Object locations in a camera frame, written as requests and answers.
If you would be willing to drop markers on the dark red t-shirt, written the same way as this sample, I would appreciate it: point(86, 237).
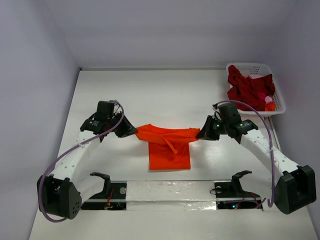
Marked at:
point(241, 89)

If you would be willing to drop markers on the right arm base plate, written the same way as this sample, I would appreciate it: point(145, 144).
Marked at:
point(230, 195)

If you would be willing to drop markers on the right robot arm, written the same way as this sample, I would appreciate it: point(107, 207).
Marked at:
point(291, 185)

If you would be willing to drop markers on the orange t-shirt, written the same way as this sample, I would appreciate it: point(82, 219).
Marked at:
point(168, 149)

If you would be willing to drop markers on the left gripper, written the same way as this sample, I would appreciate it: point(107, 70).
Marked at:
point(127, 129)

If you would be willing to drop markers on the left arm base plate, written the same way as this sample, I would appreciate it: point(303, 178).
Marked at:
point(112, 197)

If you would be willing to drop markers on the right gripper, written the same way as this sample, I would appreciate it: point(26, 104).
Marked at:
point(210, 127)

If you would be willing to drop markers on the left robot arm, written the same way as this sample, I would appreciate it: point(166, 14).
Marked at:
point(68, 182)

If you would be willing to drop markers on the white plastic laundry basket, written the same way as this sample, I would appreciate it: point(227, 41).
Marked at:
point(261, 69)

